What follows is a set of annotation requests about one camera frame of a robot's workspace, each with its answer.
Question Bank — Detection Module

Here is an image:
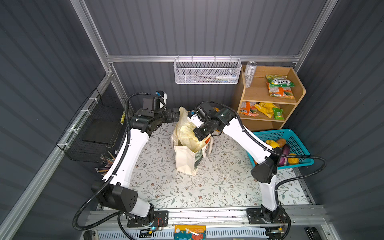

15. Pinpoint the yellow translucent plastic bag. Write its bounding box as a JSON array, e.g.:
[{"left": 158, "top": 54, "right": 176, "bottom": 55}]
[{"left": 174, "top": 115, "right": 210, "bottom": 153}]

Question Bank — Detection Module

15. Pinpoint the cream canvas tote bag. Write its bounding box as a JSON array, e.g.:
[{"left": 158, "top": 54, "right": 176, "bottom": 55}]
[{"left": 171, "top": 106, "right": 214, "bottom": 177}]

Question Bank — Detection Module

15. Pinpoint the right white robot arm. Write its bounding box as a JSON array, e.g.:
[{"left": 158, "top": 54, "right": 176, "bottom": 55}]
[{"left": 188, "top": 101, "right": 281, "bottom": 223}]

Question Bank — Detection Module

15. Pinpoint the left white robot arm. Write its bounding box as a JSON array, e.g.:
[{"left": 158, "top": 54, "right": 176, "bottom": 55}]
[{"left": 92, "top": 91, "right": 180, "bottom": 219}]

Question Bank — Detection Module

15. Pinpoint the orange red snack packet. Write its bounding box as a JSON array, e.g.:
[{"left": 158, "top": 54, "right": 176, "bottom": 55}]
[{"left": 239, "top": 102, "right": 259, "bottom": 117}]

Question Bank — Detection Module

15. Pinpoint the toothpaste tube in basket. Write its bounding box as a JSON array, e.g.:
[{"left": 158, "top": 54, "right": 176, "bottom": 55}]
[{"left": 196, "top": 75, "right": 238, "bottom": 82}]

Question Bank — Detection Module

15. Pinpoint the yellow snack packet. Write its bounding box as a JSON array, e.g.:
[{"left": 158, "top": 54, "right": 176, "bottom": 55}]
[{"left": 254, "top": 103, "right": 278, "bottom": 119}]

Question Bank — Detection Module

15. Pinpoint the bundle of pencils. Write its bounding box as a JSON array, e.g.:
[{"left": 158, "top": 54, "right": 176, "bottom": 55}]
[{"left": 95, "top": 151, "right": 116, "bottom": 176}]

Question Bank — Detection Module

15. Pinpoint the small green snack packet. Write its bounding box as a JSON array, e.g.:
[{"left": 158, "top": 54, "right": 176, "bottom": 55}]
[{"left": 273, "top": 108, "right": 285, "bottom": 120}]

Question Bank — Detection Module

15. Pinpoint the rear silver drink can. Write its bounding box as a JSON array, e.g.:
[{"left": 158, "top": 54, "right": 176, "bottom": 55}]
[{"left": 244, "top": 61, "right": 257, "bottom": 88}]

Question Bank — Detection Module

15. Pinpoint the wooden shelf unit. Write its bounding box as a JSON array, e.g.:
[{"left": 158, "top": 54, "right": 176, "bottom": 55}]
[{"left": 231, "top": 66, "right": 306, "bottom": 132}]

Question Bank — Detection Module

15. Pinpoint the green snack bag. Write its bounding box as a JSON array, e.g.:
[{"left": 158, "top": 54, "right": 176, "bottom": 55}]
[{"left": 266, "top": 75, "right": 296, "bottom": 88}]

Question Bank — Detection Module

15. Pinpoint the brown toy potato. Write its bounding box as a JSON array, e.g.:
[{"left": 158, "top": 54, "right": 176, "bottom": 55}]
[{"left": 276, "top": 139, "right": 287, "bottom": 148}]

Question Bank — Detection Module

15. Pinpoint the orange snack bag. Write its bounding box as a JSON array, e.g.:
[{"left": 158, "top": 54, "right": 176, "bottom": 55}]
[{"left": 267, "top": 83, "right": 295, "bottom": 99}]

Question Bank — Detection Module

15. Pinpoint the purple eggplant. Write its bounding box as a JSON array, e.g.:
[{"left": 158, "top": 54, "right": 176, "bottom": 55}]
[{"left": 279, "top": 144, "right": 291, "bottom": 167}]

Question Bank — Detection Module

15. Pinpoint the teal plastic basket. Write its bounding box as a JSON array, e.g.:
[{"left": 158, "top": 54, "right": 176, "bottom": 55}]
[{"left": 254, "top": 129, "right": 314, "bottom": 171}]

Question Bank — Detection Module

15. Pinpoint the colourful box at front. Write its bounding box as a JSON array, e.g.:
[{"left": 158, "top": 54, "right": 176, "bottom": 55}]
[{"left": 174, "top": 225, "right": 207, "bottom": 240}]

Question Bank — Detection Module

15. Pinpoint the white wire wall basket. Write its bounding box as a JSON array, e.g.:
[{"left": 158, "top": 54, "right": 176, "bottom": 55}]
[{"left": 173, "top": 57, "right": 242, "bottom": 85}]

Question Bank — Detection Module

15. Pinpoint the black wire wall basket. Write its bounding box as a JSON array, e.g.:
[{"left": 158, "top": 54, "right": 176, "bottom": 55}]
[{"left": 57, "top": 90, "right": 126, "bottom": 164}]

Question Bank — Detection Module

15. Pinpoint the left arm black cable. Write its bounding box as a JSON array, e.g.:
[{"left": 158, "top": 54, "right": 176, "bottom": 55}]
[{"left": 71, "top": 92, "right": 157, "bottom": 240}]

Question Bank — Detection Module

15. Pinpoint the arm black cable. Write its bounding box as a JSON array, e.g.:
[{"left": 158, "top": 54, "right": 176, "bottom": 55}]
[
  {"left": 194, "top": 101, "right": 327, "bottom": 208},
  {"left": 71, "top": 92, "right": 157, "bottom": 240}
]

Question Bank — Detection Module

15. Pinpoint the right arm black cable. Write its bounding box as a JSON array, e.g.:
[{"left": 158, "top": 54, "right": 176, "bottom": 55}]
[{"left": 194, "top": 101, "right": 327, "bottom": 208}]

